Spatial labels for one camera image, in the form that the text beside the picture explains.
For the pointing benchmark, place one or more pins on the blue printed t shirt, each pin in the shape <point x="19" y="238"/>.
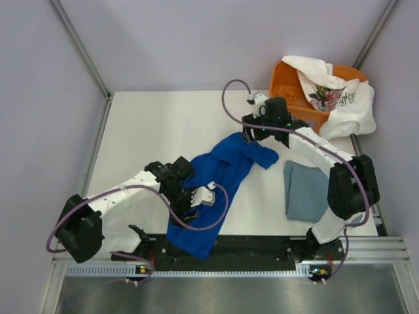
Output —
<point x="227" y="165"/>

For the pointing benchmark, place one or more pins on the grey slotted cable duct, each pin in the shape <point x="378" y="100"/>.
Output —
<point x="132" y="270"/>

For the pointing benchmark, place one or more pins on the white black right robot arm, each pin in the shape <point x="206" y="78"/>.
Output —
<point x="352" y="185"/>

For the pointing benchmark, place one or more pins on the folded grey blue t shirt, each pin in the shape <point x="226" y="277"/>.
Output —
<point x="305" y="192"/>

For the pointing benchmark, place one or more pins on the aluminium frame rail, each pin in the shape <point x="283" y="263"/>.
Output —
<point x="375" y="250"/>

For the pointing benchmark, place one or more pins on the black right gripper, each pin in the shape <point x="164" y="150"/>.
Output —
<point x="247" y="135"/>

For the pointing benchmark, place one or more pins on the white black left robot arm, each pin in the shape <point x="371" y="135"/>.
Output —
<point x="94" y="225"/>

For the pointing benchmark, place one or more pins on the orange plastic basket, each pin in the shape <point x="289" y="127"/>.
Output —
<point x="288" y="95"/>

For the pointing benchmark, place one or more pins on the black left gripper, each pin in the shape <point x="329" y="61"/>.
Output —
<point x="179" y="211"/>

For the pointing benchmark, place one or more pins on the white floral t shirt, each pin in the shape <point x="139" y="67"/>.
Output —
<point x="349" y="103"/>

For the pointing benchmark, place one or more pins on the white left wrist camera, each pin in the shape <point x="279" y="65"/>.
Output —
<point x="203" y="195"/>

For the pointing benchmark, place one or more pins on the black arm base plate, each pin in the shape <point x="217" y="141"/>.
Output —
<point x="238" y="253"/>

